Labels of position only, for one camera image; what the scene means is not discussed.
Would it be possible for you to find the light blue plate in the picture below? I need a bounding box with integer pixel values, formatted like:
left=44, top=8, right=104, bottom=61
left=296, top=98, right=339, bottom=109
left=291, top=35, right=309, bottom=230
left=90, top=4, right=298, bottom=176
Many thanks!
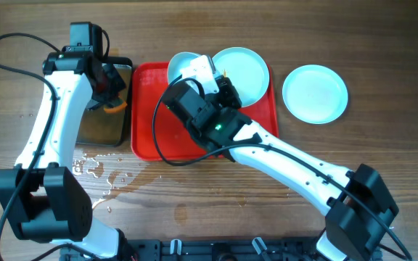
left=282, top=65, right=349, bottom=125
left=167, top=51, right=200, bottom=83
left=213, top=47, right=270, bottom=107

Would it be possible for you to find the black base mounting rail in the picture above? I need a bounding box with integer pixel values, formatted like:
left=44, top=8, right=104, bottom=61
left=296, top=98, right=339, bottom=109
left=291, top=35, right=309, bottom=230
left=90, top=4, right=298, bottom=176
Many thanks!
left=59, top=236, right=383, bottom=261

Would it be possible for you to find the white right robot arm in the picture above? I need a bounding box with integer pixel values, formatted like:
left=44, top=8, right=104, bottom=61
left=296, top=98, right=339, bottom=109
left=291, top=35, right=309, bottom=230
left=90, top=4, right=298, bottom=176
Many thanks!
left=183, top=78, right=399, bottom=260

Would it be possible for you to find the red serving tray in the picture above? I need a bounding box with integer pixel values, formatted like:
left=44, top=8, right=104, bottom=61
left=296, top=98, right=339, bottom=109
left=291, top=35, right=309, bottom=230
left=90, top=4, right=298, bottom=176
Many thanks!
left=130, top=61, right=280, bottom=162

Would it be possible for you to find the black water tray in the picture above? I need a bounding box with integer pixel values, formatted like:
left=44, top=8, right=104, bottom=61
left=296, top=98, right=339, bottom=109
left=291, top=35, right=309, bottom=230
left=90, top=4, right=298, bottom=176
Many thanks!
left=76, top=57, right=134, bottom=146

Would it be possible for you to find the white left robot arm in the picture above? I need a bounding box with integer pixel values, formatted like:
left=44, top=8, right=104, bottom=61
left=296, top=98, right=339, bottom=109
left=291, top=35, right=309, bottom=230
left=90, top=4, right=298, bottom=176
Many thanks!
left=0, top=51, right=134, bottom=260

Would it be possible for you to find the orange sponge with green scourer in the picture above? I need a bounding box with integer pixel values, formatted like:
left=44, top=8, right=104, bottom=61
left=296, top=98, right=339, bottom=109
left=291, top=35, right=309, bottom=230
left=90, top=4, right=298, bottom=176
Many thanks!
left=103, top=97, right=128, bottom=114

